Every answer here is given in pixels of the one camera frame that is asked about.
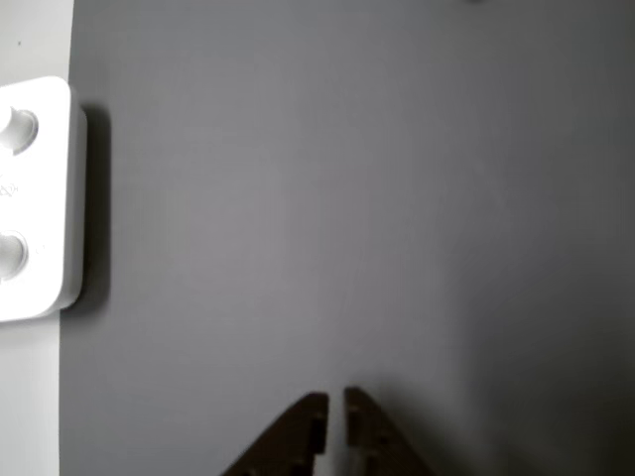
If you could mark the grey desk mat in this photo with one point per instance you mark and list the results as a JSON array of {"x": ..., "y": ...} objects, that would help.
[{"x": 347, "y": 198}]

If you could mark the white device with round knobs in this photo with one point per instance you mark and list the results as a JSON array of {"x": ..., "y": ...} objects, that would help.
[{"x": 44, "y": 208}]

